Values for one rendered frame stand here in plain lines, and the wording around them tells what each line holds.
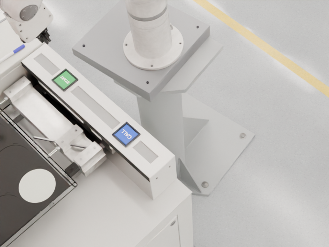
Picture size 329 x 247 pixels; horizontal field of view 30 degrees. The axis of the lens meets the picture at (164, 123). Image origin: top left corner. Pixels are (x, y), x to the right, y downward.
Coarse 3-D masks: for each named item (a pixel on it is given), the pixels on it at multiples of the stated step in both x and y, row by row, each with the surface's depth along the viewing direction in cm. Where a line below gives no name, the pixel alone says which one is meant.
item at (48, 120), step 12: (24, 96) 184; (36, 96) 184; (24, 108) 182; (36, 108) 182; (48, 108) 181; (36, 120) 179; (48, 120) 179; (60, 120) 179; (48, 132) 177; (60, 132) 177; (84, 144) 174; (72, 156) 173
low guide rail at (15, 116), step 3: (15, 111) 185; (12, 114) 185; (15, 114) 184; (18, 114) 184; (12, 117) 184; (15, 117) 184; (18, 117) 185; (21, 117) 186; (15, 120) 185; (18, 120) 186; (9, 123) 184; (12, 126) 186
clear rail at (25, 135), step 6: (0, 108) 180; (0, 114) 179; (6, 114) 179; (6, 120) 178; (12, 120) 177; (18, 126) 176; (24, 132) 175; (24, 138) 175; (30, 138) 174; (30, 144) 174; (36, 144) 173; (42, 150) 172; (48, 156) 171; (54, 162) 169; (60, 168) 168; (66, 174) 167; (72, 180) 166
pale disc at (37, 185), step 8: (24, 176) 168; (32, 176) 168; (40, 176) 168; (48, 176) 168; (24, 184) 167; (32, 184) 167; (40, 184) 167; (48, 184) 166; (24, 192) 166; (32, 192) 165; (40, 192) 165; (48, 192) 165; (32, 200) 164; (40, 200) 164
